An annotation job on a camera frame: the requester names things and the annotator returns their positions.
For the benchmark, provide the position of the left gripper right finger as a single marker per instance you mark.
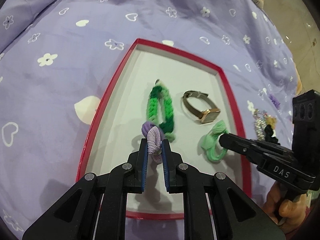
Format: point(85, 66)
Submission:
point(171, 160)

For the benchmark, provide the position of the red jewelry tray box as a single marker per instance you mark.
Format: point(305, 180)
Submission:
point(116, 118)

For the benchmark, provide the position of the person's right hand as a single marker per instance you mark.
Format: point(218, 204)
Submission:
point(294, 212)

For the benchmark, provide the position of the purple floral bed duvet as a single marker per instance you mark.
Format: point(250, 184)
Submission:
point(54, 53)

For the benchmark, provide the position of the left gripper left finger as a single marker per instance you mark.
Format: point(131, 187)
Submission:
point(142, 164)

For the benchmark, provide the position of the gold square wrist watch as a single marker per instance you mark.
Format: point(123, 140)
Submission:
point(201, 106)

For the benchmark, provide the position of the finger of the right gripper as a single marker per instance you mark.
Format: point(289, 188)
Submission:
point(235, 143)

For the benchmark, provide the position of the black velvet scrunchie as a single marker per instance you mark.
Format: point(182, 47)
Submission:
point(269, 137)

